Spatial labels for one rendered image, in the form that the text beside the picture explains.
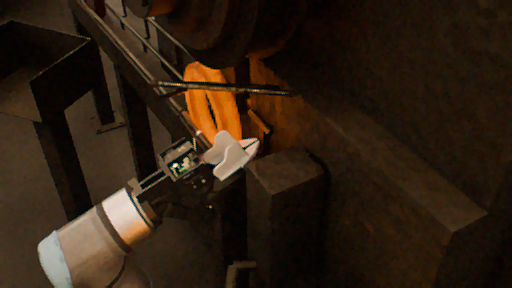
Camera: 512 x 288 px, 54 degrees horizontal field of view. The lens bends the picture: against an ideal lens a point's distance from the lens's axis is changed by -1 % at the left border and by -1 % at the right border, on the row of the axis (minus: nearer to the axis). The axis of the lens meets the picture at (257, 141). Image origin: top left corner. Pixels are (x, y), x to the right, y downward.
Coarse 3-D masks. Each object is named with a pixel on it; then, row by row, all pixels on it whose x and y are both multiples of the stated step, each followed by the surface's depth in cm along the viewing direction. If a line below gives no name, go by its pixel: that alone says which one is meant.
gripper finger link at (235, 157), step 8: (232, 144) 78; (256, 144) 82; (232, 152) 78; (240, 152) 79; (248, 152) 82; (224, 160) 79; (232, 160) 79; (240, 160) 80; (248, 160) 81; (216, 168) 79; (224, 168) 79; (232, 168) 80; (216, 176) 79; (224, 176) 80
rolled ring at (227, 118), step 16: (192, 64) 88; (192, 80) 90; (208, 80) 83; (224, 80) 84; (192, 96) 95; (208, 96) 85; (224, 96) 83; (192, 112) 96; (208, 112) 97; (224, 112) 82; (208, 128) 96; (224, 128) 83; (240, 128) 84
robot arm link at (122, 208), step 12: (120, 192) 76; (132, 192) 81; (108, 204) 75; (120, 204) 74; (132, 204) 74; (108, 216) 74; (120, 216) 74; (132, 216) 74; (144, 216) 76; (120, 228) 73; (132, 228) 74; (144, 228) 75; (132, 240) 75; (144, 240) 76
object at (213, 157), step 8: (216, 136) 80; (224, 136) 81; (216, 144) 81; (224, 144) 82; (240, 144) 83; (248, 144) 83; (208, 152) 81; (216, 152) 82; (224, 152) 83; (208, 160) 82; (216, 160) 82
